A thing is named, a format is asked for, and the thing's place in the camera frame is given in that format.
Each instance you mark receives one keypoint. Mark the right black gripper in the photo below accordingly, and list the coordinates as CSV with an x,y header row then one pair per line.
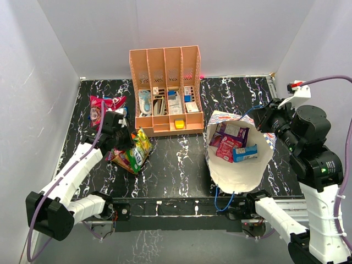
x,y
261,115

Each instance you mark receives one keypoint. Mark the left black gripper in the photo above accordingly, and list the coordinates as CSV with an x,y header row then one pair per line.
x,y
130,142

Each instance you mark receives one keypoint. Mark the purple Fox's candy bag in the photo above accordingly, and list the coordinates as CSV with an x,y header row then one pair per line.
x,y
110,155

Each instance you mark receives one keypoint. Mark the green snack packet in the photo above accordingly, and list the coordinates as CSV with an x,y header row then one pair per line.
x,y
140,151

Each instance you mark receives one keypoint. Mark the orange Fox's candy bag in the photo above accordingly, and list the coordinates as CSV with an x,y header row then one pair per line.
x,y
122,159

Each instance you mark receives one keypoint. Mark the pink red snack packet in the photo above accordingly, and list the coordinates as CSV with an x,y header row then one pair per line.
x,y
96,107

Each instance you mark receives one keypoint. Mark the blue checkered paper bag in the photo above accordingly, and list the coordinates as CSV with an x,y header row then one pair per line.
x,y
238,177

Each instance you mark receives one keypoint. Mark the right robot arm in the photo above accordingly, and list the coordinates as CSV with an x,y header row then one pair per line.
x,y
319,171

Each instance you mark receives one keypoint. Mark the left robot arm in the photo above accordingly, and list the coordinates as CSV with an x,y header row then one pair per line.
x,y
52,211

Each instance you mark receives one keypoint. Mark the purple snack packet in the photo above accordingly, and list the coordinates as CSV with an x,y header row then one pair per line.
x,y
235,132

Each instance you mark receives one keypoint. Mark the blue snack box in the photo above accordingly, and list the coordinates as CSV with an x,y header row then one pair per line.
x,y
244,153

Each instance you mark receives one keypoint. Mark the light blue tape dispenser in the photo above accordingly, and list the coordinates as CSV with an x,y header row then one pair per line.
x,y
145,101

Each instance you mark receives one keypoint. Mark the small pink snack packet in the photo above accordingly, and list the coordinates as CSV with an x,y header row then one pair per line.
x,y
226,147

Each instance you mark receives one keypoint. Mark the yellow orange sticky notes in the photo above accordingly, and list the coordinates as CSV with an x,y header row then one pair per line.
x,y
179,123

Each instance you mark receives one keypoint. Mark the blue eraser block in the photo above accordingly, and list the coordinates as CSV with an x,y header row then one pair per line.
x,y
172,95

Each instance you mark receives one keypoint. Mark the orange desk organizer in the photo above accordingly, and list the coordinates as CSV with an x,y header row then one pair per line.
x,y
160,70

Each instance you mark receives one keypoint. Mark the white red small box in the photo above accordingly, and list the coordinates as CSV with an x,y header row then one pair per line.
x,y
191,107

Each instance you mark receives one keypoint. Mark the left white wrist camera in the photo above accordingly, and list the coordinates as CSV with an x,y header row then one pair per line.
x,y
115,119

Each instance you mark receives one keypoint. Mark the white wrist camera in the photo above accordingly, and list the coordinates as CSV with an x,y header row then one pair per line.
x,y
300,94
115,119

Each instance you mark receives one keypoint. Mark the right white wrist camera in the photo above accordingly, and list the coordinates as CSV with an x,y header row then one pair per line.
x,y
300,94

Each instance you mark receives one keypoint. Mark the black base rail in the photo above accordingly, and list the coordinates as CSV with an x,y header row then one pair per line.
x,y
188,213

